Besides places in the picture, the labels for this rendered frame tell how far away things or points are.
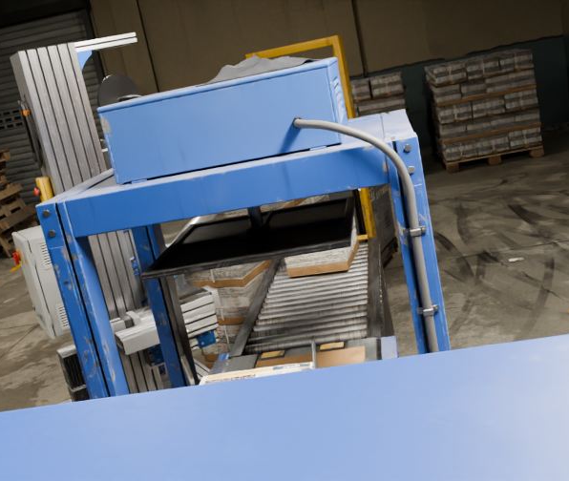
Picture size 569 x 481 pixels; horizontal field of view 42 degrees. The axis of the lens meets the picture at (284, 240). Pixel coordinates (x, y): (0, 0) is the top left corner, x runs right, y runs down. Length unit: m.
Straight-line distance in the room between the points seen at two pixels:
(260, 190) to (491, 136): 7.78
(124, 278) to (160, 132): 1.80
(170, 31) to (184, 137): 9.43
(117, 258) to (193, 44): 7.84
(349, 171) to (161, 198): 0.46
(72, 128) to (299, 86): 1.85
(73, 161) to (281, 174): 1.89
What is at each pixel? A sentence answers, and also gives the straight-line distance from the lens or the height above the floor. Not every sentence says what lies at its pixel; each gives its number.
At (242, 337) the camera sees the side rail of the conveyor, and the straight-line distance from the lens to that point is 2.85.
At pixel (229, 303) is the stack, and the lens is 4.26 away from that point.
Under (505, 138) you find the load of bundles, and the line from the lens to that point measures 9.50.
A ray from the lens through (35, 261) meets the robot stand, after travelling 3.50.
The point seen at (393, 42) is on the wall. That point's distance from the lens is 10.95.
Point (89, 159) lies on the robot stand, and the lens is 3.55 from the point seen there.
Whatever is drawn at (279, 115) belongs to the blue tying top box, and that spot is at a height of 1.64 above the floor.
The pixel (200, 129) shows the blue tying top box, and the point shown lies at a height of 1.65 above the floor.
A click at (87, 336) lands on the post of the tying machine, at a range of 2.01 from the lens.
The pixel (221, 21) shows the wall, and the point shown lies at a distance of 11.16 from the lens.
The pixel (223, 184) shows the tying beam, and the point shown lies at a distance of 1.79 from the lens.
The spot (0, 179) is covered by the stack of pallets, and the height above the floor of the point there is 0.91.
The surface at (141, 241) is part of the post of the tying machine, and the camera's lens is 2.53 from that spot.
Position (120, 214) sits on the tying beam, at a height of 1.49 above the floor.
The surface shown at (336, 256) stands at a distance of 3.37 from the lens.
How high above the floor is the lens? 1.78
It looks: 14 degrees down
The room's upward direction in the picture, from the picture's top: 12 degrees counter-clockwise
